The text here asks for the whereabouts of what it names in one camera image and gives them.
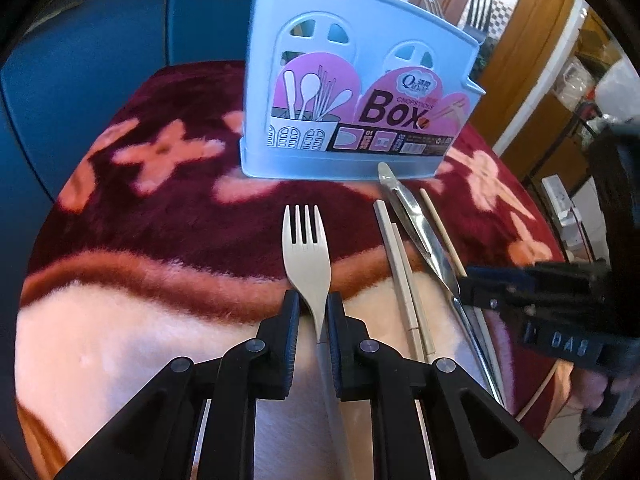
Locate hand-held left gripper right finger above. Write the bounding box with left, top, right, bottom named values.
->
left=325, top=292, right=576, bottom=480

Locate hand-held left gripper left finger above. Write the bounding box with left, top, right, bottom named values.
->
left=52, top=287, right=303, bottom=480

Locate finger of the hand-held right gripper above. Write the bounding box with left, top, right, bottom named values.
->
left=467, top=260, right=608, bottom=291
left=459, top=280, right=541, bottom=313

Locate beige plastic chopstick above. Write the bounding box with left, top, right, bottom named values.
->
left=374, top=199, right=421, bottom=361
left=391, top=222, right=436, bottom=363

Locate wooden chopstick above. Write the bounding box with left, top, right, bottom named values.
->
left=419, top=188, right=468, bottom=278

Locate metal table knife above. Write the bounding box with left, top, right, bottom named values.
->
left=377, top=161, right=506, bottom=408

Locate beige plastic fork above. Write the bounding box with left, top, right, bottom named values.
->
left=282, top=204, right=351, bottom=480

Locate large metal fork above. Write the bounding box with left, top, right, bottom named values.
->
left=465, top=0, right=495, bottom=41

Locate light blue utensil box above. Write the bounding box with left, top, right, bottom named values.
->
left=239, top=0, right=487, bottom=182

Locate white power strip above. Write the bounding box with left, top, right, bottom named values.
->
left=542, top=175, right=596, bottom=261

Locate clear plastic bag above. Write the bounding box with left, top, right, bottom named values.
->
left=595, top=57, right=640, bottom=121

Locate red printed blanket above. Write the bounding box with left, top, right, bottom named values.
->
left=15, top=60, right=576, bottom=480

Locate crumpled plastic bag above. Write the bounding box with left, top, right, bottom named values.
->
left=552, top=55, right=593, bottom=106

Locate wooden door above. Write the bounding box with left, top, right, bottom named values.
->
left=407, top=0, right=586, bottom=171

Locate blue kitchen base cabinet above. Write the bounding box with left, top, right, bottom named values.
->
left=0, top=0, right=261, bottom=206

